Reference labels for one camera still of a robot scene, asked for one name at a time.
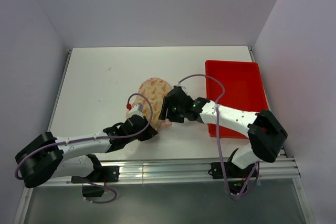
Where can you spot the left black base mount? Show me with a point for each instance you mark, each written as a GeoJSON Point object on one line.
{"type": "Point", "coordinates": [96, 184]}

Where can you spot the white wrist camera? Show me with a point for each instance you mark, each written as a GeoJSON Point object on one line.
{"type": "Point", "coordinates": [135, 110]}
{"type": "Point", "coordinates": [183, 88]}

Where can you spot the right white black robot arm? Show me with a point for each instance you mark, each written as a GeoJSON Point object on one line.
{"type": "Point", "coordinates": [266, 135]}

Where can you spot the red plastic tray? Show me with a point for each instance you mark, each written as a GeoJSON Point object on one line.
{"type": "Point", "coordinates": [242, 84]}

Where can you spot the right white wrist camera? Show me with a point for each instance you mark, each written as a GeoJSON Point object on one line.
{"type": "Point", "coordinates": [183, 88]}

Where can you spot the aluminium frame rail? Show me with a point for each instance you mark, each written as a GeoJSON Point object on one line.
{"type": "Point", "coordinates": [192, 170]}

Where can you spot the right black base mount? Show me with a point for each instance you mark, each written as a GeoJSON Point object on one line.
{"type": "Point", "coordinates": [232, 172]}

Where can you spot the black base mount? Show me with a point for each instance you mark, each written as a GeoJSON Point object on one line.
{"type": "Point", "coordinates": [232, 172]}
{"type": "Point", "coordinates": [96, 184]}

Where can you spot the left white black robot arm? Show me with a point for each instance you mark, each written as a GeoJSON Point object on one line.
{"type": "Point", "coordinates": [48, 156]}

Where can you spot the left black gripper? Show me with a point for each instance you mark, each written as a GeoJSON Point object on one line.
{"type": "Point", "coordinates": [151, 132]}

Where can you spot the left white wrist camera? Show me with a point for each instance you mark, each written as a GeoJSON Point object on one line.
{"type": "Point", "coordinates": [135, 110]}

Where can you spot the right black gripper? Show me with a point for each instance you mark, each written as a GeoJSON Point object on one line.
{"type": "Point", "coordinates": [167, 103]}

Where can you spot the pink mesh laundry bag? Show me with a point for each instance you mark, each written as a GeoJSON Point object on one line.
{"type": "Point", "coordinates": [154, 89]}

